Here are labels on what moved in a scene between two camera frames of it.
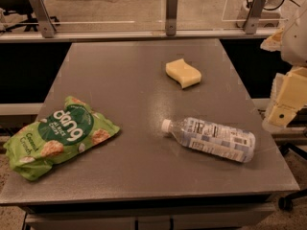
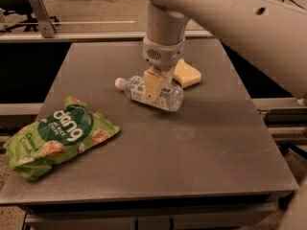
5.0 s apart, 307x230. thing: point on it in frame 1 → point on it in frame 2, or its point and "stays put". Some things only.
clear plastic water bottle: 202,135 → 171,99
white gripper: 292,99 → 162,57
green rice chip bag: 59,135 stays put
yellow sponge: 186,74 stays put
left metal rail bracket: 42,15 stays put
